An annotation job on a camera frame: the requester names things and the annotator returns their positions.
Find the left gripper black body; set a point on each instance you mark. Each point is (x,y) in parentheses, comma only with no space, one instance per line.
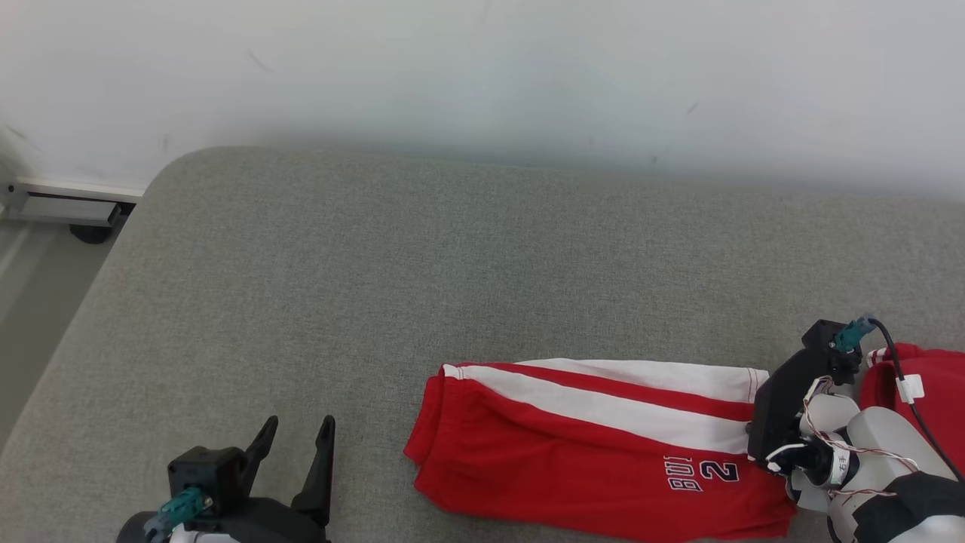
(279,524)

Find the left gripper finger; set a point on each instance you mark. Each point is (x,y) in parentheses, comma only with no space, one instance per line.
(260,449)
(320,483)

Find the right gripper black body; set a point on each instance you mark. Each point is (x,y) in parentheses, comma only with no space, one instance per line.
(780,411)

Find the red and white jersey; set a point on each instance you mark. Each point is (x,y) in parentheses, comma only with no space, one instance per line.
(942,392)

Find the red Bulls 23 shorts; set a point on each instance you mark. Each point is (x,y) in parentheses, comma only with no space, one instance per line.
(588,467)

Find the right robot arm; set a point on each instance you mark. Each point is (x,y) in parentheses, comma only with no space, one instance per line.
(889,460)

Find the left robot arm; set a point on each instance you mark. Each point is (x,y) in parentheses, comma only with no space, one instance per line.
(147,528)

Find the black caster wheel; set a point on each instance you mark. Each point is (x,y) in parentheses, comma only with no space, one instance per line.
(90,232)

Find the grey metal furniture base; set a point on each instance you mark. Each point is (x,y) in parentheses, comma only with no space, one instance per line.
(68,204)

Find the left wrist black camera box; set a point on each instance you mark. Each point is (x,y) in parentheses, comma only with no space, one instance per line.
(203,471)

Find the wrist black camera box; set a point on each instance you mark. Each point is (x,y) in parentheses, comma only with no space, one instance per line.
(203,471)
(822,339)

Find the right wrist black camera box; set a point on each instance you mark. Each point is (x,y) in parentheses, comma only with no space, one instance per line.
(822,339)

